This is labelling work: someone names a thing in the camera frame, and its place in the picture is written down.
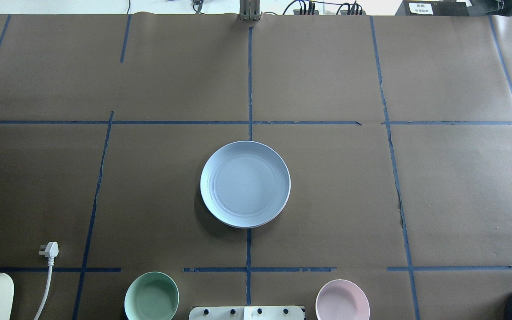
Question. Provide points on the blue plate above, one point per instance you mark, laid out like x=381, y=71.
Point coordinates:
x=245, y=184

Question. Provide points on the pink plate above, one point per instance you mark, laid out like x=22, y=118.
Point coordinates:
x=278, y=215

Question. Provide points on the pink bowl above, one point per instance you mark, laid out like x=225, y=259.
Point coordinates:
x=342, y=300

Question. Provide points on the green bowl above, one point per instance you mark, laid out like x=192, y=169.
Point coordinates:
x=152, y=296

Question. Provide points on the black box with label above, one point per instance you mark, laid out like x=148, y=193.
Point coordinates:
x=432, y=8

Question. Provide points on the aluminium frame post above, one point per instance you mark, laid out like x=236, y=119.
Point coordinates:
x=249, y=10

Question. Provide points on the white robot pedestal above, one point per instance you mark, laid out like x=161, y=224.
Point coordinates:
x=281, y=312

